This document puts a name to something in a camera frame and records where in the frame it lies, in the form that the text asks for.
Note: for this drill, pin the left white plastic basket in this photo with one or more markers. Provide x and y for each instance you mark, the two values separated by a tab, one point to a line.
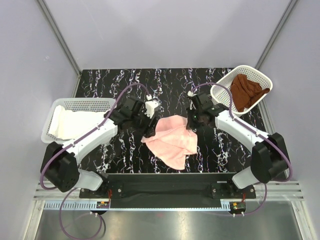
75	104

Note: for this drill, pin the right white plastic basket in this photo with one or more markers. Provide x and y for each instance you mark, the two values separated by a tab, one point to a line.
221	93

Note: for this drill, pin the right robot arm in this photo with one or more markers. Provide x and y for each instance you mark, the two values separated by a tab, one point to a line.
269	156

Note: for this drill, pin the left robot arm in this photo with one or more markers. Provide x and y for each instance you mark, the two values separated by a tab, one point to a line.
61	162

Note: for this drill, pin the left small circuit board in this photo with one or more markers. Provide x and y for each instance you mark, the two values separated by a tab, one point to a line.
103	205

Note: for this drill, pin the aluminium frame post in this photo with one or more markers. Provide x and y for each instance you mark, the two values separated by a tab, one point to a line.
58	35
276	32

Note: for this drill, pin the small circuit board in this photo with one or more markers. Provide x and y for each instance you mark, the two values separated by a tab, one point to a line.
103	205
239	205

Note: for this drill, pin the white plastic basket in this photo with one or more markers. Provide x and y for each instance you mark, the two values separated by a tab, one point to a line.
75	104
221	93

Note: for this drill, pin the brown towel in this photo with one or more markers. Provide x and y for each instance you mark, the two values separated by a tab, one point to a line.
245	92

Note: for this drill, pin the right small circuit board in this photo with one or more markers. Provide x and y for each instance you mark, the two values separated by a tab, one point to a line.
239	205

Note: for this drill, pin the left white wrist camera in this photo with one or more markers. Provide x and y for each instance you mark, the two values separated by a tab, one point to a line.
151	106

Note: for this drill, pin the left aluminium frame post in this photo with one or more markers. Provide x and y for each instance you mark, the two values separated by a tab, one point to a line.
58	35

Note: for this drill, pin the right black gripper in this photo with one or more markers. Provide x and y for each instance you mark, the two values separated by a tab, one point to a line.
190	125

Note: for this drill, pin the white slotted cable duct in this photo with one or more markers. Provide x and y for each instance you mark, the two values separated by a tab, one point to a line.
70	205

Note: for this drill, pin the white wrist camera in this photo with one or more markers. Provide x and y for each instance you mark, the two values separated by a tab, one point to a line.
151	106
192	100

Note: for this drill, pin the right aluminium frame post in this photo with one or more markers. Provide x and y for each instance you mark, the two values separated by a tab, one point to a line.
276	32

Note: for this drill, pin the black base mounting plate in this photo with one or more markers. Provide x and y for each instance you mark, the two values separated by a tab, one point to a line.
215	185

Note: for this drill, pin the white towel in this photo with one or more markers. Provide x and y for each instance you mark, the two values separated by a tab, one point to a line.
68	124

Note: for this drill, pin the pink towel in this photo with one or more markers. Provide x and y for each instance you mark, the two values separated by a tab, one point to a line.
172	141

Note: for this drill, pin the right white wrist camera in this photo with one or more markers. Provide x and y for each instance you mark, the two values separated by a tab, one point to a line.
192	100

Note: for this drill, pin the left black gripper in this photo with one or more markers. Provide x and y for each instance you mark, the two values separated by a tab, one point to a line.
148	131

